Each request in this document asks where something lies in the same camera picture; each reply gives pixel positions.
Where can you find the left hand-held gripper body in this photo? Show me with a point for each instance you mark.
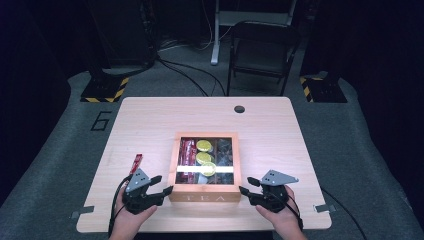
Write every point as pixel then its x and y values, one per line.
pixel 138 196

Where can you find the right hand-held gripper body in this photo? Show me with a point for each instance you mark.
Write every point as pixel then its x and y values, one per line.
pixel 271 196

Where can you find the wooden box with glass lid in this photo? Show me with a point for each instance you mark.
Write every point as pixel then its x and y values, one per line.
pixel 203 196

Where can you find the person's right hand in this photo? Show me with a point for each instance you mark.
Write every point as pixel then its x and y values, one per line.
pixel 283 218

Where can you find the person's left hand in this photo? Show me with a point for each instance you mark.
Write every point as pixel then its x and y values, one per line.
pixel 128 220

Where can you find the pile of dark packets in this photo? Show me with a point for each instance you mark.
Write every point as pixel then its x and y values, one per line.
pixel 224 155

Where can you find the yellow round foil packet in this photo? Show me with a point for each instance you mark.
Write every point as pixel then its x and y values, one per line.
pixel 209 169
pixel 204 145
pixel 203 157

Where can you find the black yellow striped stand base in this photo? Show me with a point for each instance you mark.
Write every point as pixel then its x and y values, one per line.
pixel 106 90
pixel 323 90

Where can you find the black folding chair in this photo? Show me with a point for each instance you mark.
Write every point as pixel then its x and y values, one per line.
pixel 263 50

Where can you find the white metal stand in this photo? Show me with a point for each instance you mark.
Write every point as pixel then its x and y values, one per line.
pixel 216 33

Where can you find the grey metal table bracket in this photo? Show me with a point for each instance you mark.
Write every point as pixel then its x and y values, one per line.
pixel 83 211
pixel 325 208

